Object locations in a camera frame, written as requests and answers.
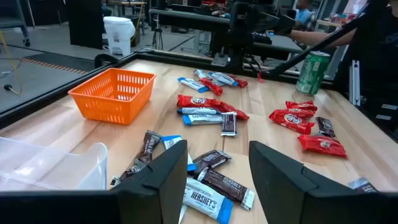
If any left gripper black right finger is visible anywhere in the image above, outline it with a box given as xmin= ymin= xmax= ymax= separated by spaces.
xmin=248 ymin=141 xmax=398 ymax=224

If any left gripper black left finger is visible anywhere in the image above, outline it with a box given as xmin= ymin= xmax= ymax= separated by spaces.
xmin=0 ymin=139 xmax=188 ymax=224

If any red KitKat candy bar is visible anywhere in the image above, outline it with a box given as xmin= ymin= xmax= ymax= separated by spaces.
xmin=269 ymin=109 xmax=315 ymax=135
xmin=228 ymin=74 xmax=249 ymax=89
xmin=213 ymin=101 xmax=250 ymax=121
xmin=297 ymin=134 xmax=348 ymax=159
xmin=177 ymin=95 xmax=220 ymax=110
xmin=287 ymin=108 xmax=315 ymax=121
xmin=198 ymin=77 xmax=224 ymax=96
xmin=285 ymin=100 xmax=318 ymax=113

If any white blue Hershey's candy bar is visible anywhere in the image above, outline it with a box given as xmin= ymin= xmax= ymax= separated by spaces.
xmin=160 ymin=134 xmax=198 ymax=172
xmin=182 ymin=113 xmax=223 ymax=126
xmin=178 ymin=177 xmax=234 ymax=224
xmin=177 ymin=107 xmax=221 ymax=116
xmin=177 ymin=77 xmax=210 ymax=93
xmin=193 ymin=69 xmax=226 ymax=87
xmin=207 ymin=72 xmax=239 ymax=87

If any clear plastic bin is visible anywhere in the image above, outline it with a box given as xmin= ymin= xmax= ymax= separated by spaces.
xmin=0 ymin=136 xmax=109 ymax=191

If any orange plastic basket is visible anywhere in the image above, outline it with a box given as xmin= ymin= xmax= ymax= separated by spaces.
xmin=67 ymin=67 xmax=157 ymax=126

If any green soda can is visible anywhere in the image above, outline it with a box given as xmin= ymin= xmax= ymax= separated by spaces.
xmin=295 ymin=51 xmax=331 ymax=96

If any person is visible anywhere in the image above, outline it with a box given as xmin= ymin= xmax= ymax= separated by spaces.
xmin=290 ymin=0 xmax=398 ymax=94
xmin=294 ymin=0 xmax=315 ymax=30

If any white trash bin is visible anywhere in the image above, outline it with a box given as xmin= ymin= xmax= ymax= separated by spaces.
xmin=103 ymin=16 xmax=136 ymax=57

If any black cabinet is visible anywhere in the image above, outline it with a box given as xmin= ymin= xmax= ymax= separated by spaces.
xmin=68 ymin=0 xmax=104 ymax=50

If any black tripod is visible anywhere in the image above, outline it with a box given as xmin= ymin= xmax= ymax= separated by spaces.
xmin=151 ymin=14 xmax=164 ymax=51

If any cluttered background table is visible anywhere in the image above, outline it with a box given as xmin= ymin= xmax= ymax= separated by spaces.
xmin=315 ymin=12 xmax=357 ymax=29

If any black background workbench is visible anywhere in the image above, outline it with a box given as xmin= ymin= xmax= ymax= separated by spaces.
xmin=148 ymin=8 xmax=304 ymax=62

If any black table frame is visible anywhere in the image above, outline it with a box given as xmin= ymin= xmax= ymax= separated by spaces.
xmin=0 ymin=49 xmax=398 ymax=144

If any aluminium extrusion post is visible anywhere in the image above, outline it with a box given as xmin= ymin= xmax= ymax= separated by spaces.
xmin=348 ymin=60 xmax=361 ymax=107

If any black curved hose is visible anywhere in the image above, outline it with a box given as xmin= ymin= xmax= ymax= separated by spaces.
xmin=94 ymin=53 xmax=121 ymax=68

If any black diagonal frame strut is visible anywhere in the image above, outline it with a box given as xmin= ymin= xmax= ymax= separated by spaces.
xmin=269 ymin=12 xmax=371 ymax=78

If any yellow cable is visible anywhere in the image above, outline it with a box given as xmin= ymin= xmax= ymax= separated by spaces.
xmin=0 ymin=29 xmax=23 ymax=96

